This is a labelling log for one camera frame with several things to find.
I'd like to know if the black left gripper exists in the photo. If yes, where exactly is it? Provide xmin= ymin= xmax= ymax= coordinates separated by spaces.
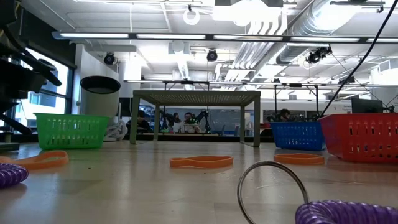
xmin=0 ymin=62 xmax=47 ymax=106

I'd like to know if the orange rubber band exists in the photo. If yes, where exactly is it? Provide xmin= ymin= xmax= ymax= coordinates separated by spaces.
xmin=0 ymin=150 xmax=69 ymax=171
xmin=273 ymin=153 xmax=325 ymax=166
xmin=169 ymin=155 xmax=234 ymax=169

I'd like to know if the large glass window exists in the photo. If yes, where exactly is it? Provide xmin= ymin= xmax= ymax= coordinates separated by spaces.
xmin=14 ymin=46 xmax=75 ymax=131

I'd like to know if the green plastic basket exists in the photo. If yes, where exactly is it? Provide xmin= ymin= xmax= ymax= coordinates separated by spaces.
xmin=34 ymin=112 xmax=110 ymax=151

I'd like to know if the white cylindrical cup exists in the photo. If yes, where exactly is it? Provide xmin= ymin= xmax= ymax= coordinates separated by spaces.
xmin=80 ymin=75 xmax=121 ymax=127

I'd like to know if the clear crumpled plastic wrap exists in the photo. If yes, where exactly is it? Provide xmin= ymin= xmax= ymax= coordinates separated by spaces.
xmin=104 ymin=119 xmax=129 ymax=142

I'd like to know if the person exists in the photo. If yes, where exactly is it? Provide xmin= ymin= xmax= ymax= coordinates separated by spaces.
xmin=275 ymin=108 xmax=293 ymax=123
xmin=179 ymin=111 xmax=201 ymax=134
xmin=126 ymin=110 xmax=153 ymax=133
xmin=170 ymin=112 xmax=183 ymax=133

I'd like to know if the green perforated metal shelf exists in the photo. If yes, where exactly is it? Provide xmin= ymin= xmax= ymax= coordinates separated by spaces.
xmin=129 ymin=90 xmax=262 ymax=148

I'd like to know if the black overhead light bar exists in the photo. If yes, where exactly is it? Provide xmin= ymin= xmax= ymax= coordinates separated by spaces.
xmin=51 ymin=30 xmax=398 ymax=44

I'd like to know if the blue plastic basket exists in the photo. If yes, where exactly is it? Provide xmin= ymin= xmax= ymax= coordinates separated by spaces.
xmin=270 ymin=121 xmax=326 ymax=152

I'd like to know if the red plastic basket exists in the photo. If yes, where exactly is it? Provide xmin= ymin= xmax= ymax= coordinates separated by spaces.
xmin=318 ymin=113 xmax=398 ymax=165

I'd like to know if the black computer monitor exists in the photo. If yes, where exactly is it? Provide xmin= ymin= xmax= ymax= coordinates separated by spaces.
xmin=351 ymin=98 xmax=384 ymax=114

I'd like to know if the purple coil keychain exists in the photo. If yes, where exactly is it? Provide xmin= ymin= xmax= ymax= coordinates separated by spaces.
xmin=237 ymin=161 xmax=398 ymax=224
xmin=0 ymin=162 xmax=29 ymax=189

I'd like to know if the white ceiling ring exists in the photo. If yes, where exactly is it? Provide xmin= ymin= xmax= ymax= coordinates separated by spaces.
xmin=182 ymin=6 xmax=201 ymax=26

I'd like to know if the silver ventilation duct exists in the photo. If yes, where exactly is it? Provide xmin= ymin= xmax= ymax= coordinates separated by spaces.
xmin=275 ymin=0 xmax=349 ymax=66

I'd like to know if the black ceiling camera rig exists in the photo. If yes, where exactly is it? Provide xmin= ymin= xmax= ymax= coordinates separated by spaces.
xmin=306 ymin=45 xmax=333 ymax=65

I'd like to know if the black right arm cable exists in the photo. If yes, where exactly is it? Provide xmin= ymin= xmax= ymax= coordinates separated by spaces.
xmin=319 ymin=0 xmax=398 ymax=117

